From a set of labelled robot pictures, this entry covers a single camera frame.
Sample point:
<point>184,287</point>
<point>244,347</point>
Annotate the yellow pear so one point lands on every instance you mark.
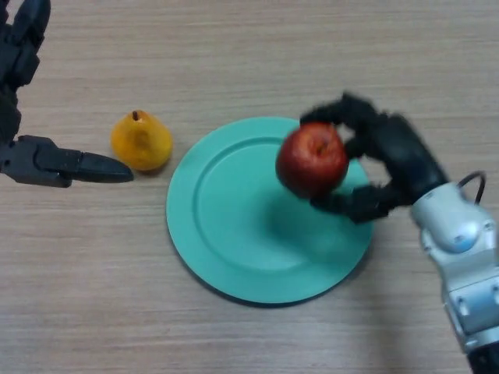
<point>142,142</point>

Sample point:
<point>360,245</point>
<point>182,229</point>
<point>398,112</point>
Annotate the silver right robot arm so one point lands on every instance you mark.
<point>460,249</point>

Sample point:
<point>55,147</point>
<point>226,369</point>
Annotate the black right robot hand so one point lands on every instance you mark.
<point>405,156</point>

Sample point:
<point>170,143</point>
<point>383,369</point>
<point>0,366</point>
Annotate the red apple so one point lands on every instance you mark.
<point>312,159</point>

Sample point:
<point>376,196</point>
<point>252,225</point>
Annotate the green round plate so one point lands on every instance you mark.
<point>234,241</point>

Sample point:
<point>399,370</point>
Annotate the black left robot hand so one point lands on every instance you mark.
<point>35,163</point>

